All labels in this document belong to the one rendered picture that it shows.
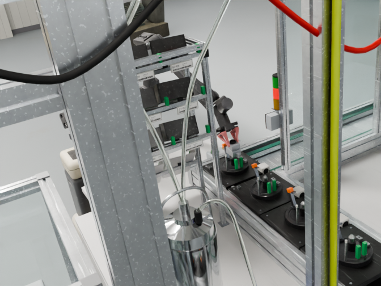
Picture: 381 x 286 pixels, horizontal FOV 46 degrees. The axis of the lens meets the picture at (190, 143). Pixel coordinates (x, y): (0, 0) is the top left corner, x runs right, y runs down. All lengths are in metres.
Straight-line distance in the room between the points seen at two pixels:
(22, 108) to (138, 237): 0.24
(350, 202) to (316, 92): 1.40
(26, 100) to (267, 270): 1.33
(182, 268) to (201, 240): 0.09
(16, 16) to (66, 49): 11.85
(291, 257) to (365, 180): 0.75
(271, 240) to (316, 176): 0.94
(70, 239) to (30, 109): 0.39
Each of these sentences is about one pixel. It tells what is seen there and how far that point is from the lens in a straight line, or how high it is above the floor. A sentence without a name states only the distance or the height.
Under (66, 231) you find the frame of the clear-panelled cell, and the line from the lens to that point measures 0.94.
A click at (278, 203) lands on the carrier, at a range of 1.90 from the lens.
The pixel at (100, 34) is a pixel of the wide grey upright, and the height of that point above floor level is 1.96.
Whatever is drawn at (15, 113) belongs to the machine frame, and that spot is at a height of 1.88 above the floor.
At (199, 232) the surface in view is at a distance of 1.06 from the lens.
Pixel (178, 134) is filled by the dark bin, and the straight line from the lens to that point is 1.74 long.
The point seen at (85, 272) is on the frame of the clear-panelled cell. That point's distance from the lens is 0.82.
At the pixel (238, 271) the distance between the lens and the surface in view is 1.76.
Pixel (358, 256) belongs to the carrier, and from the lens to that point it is 1.62.
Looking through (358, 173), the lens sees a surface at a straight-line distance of 2.32.
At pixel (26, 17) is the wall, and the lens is 12.42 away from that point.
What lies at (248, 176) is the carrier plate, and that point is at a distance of 2.09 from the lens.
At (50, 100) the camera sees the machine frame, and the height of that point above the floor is 1.88.
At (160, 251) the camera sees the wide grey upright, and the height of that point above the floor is 1.63.
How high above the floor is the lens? 2.06
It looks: 27 degrees down
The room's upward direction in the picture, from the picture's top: 8 degrees counter-clockwise
